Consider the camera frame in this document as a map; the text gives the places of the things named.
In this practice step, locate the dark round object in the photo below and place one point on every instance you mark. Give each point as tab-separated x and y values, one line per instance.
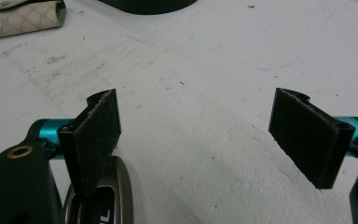
146	6

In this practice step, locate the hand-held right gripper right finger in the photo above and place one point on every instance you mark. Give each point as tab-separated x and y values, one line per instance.
307	140

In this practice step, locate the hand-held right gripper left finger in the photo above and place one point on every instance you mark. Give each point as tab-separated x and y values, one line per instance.
93	143

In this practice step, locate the beige patterned pouch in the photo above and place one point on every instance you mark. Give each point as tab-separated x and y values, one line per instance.
18	19

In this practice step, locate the grey metallic oval object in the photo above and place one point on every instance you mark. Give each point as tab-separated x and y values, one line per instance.
123	193

